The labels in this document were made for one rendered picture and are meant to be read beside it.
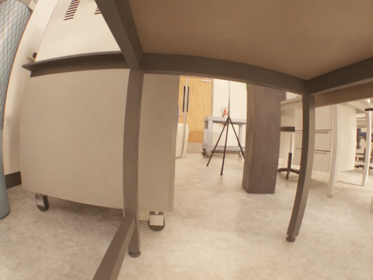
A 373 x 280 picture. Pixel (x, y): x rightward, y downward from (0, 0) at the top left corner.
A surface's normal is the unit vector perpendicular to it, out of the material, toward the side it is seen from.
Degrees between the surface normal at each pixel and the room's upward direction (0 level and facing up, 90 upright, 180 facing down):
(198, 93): 90
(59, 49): 90
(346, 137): 90
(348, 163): 90
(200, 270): 0
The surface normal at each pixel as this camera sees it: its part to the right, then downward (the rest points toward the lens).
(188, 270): 0.05, -1.00
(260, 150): -0.11, 0.01
